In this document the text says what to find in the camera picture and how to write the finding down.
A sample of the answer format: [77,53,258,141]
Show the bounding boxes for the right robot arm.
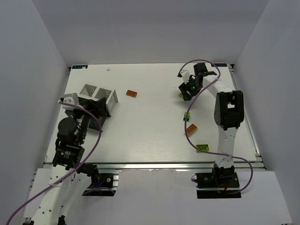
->
[177,60,244,185]

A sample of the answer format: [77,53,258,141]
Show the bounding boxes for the brown lego brick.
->
[126,90,137,98]

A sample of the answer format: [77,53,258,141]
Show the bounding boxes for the aluminium table edge rail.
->
[42,158,265,170]

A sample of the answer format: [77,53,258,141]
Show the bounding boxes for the black slotted container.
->
[65,97,111,133]

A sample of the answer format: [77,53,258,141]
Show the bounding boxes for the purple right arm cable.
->
[178,59,254,194]

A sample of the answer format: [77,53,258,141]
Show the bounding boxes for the lime long lego brick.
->
[196,144,210,152]

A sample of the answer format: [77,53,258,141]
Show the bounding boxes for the white slotted container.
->
[78,84,119,117]

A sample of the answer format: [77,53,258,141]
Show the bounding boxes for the orange lego brick with lime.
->
[187,124,198,135]

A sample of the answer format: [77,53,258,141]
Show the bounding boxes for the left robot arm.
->
[27,93,108,225]

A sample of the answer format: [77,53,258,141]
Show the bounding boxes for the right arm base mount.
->
[191,172,241,199]

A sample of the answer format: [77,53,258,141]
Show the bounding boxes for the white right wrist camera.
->
[177,69,190,84]

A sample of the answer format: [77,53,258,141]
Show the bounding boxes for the right side table rail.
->
[228,64,261,157]

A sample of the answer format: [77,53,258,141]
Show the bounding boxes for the lime green printed lego stack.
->
[183,112,190,121]

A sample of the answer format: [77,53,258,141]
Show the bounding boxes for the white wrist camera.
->
[177,69,190,84]
[58,93,82,111]

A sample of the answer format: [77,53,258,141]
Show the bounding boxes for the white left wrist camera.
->
[58,93,82,111]

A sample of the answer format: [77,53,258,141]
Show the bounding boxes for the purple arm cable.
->
[6,100,115,225]
[178,59,254,194]

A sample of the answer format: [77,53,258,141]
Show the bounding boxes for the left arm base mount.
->
[78,164,119,197]

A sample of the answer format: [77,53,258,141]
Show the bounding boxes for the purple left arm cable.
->
[6,100,115,225]

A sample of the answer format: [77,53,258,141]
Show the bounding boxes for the blue corner sticker left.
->
[72,65,88,69]

